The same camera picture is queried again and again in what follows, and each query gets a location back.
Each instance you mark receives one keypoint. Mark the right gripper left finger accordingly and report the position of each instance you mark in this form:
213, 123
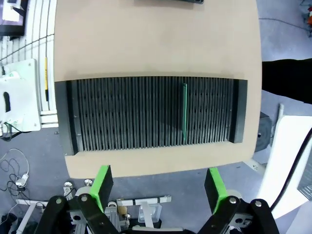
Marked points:
101, 187

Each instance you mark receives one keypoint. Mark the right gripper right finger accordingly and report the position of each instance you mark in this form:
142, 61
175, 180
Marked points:
217, 187

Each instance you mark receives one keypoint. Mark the black ESD tray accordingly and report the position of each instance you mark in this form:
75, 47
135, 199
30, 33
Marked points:
170, 1

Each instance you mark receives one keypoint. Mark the white side table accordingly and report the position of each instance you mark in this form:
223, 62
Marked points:
280, 158

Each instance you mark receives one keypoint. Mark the black slotted PCB rack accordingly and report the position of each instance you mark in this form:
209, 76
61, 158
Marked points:
134, 114

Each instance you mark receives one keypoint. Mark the green perforated circuit board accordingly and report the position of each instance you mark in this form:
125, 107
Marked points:
184, 109

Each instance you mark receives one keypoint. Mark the grey plastic mesh basket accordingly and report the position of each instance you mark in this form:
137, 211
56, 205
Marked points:
306, 187

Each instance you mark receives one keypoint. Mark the white robot control box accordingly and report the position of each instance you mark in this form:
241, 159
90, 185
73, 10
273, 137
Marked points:
22, 97

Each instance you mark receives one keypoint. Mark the yellow pencil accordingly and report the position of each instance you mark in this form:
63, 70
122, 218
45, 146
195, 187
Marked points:
46, 78

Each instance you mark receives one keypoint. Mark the person in navy jacket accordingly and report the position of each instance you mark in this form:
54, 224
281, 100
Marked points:
287, 78

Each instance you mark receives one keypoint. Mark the black computer monitor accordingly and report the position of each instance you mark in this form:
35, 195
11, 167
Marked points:
12, 22

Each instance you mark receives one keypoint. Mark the aluminium frame mount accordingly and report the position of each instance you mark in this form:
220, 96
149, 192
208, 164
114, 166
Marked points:
136, 209

